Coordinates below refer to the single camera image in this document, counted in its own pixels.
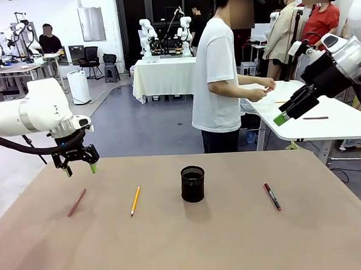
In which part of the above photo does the person in red shirt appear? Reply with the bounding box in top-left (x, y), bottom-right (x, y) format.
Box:
top-left (294, 0), bottom-right (343, 57)

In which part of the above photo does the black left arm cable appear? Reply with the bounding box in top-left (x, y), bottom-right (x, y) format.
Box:
top-left (0, 125), bottom-right (88, 158)

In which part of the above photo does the table with white cloth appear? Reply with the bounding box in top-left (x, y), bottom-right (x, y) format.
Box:
top-left (131, 56), bottom-right (200, 105)

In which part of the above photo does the black tripod leg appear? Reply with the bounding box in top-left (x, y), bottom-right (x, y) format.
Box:
top-left (21, 133), bottom-right (48, 166)

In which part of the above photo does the black mesh pen holder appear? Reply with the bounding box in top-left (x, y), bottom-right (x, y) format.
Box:
top-left (179, 165), bottom-right (207, 204)

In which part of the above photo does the grey plastic stool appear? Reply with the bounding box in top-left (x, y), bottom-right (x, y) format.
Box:
top-left (102, 53), bottom-right (122, 83)

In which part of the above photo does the standing person in black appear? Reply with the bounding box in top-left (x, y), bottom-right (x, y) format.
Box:
top-left (188, 5), bottom-right (210, 48)

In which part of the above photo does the person in white T-shirt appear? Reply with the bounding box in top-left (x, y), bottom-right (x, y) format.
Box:
top-left (185, 0), bottom-right (262, 155)

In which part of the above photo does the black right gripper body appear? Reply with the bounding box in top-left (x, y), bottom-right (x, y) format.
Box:
top-left (300, 60), bottom-right (354, 101)

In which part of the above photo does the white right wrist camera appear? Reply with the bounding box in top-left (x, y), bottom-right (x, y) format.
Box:
top-left (287, 39), bottom-right (311, 58)

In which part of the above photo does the white robot with black cables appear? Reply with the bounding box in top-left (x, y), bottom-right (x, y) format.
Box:
top-left (10, 10), bottom-right (45, 65)

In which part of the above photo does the mannequin in beige coat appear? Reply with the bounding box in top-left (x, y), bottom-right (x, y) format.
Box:
top-left (259, 0), bottom-right (306, 80)

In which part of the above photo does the person's left hand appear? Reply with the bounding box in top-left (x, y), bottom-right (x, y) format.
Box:
top-left (256, 77), bottom-right (276, 91)

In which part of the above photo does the wooden work table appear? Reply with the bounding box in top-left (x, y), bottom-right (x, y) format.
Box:
top-left (0, 62), bottom-right (44, 94)

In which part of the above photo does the metal wall panel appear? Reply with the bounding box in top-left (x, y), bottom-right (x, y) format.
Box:
top-left (77, 6), bottom-right (107, 43)

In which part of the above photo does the person's left forearm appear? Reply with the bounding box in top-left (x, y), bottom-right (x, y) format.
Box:
top-left (237, 76), bottom-right (259, 86)

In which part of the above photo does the person's right hand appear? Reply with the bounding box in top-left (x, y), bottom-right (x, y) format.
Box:
top-left (247, 88), bottom-right (268, 102)

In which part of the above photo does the black equipment frame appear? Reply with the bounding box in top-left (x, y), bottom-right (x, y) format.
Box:
top-left (149, 6), bottom-right (186, 57)

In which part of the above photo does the clear plastic sheet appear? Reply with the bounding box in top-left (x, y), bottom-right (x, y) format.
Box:
top-left (238, 97), bottom-right (261, 115)

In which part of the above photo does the plain yellow pencil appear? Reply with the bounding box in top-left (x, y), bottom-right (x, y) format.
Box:
top-left (129, 185), bottom-right (142, 217)

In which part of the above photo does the pink pen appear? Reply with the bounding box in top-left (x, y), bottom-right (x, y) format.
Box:
top-left (66, 188), bottom-right (88, 217)

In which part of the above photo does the red and black marker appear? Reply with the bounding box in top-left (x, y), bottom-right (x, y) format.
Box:
top-left (263, 182), bottom-right (282, 212)

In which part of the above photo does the white air purifier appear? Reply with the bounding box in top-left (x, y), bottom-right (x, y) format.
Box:
top-left (67, 69), bottom-right (93, 106)

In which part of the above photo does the black office chair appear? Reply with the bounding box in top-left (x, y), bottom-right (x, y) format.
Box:
top-left (77, 45), bottom-right (104, 81)

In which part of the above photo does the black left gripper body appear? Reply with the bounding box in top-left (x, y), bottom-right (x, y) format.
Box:
top-left (53, 130), bottom-right (88, 162)

